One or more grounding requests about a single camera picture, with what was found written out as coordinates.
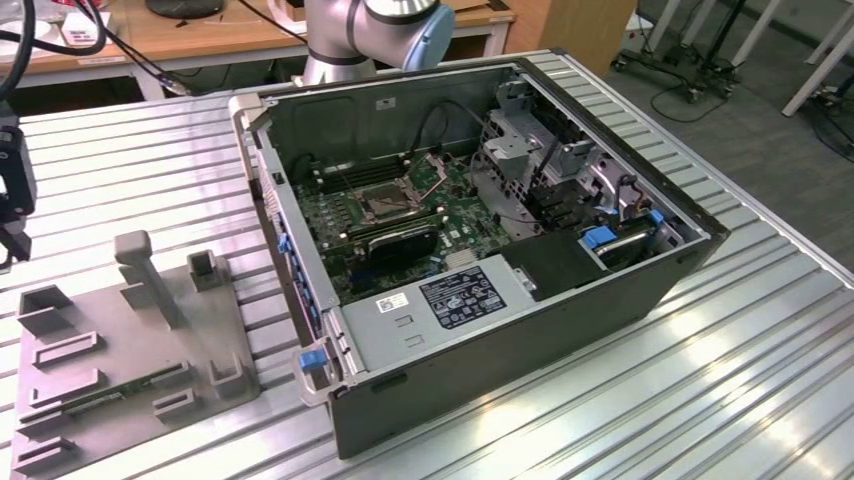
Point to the green RAM stick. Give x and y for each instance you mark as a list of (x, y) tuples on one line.
[(107, 397)]

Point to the white table leg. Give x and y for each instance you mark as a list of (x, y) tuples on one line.
[(810, 80)]

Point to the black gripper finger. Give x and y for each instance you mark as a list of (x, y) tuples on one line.
[(16, 245)]

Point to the wooden cabinet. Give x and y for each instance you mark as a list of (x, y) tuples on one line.
[(587, 30)]

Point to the white cardboard box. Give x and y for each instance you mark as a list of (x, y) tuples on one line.
[(83, 30)]

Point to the black graphics card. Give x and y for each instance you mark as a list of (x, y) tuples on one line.
[(403, 247)]

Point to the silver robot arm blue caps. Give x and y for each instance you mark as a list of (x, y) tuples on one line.
[(340, 30)]

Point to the CPU socket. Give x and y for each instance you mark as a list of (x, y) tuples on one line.
[(387, 205)]

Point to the thin metal locking lever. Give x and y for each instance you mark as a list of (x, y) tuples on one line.
[(347, 182)]

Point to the grey power supply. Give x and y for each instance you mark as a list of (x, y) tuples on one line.
[(400, 325)]

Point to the small blue clip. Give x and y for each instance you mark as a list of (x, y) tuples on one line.
[(654, 217)]

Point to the small silver heatsink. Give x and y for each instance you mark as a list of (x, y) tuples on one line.
[(460, 259)]

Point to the blue slot retainer strip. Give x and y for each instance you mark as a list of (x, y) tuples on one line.
[(283, 245)]

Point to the black RAM slot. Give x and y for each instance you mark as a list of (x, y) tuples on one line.
[(380, 162), (380, 167), (380, 172)]

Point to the white round dish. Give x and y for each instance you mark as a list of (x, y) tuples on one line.
[(47, 30)]

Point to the silver drive cage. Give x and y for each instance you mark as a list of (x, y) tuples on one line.
[(514, 150)]

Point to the green motherboard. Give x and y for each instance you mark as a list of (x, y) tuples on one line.
[(460, 200)]

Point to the black round monitor base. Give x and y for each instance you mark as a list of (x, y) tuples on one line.
[(187, 7)]

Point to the grey parts rack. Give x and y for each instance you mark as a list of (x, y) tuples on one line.
[(133, 340)]

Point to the black wheeled cart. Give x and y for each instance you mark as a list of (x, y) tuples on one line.
[(694, 75)]

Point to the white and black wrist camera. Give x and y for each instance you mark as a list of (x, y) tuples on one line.
[(16, 170)]

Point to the black open PC case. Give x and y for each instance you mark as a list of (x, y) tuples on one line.
[(500, 360)]

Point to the blue case latch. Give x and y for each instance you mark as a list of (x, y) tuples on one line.
[(312, 361)]

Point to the blue disk carrier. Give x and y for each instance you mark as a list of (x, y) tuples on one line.
[(595, 237)]

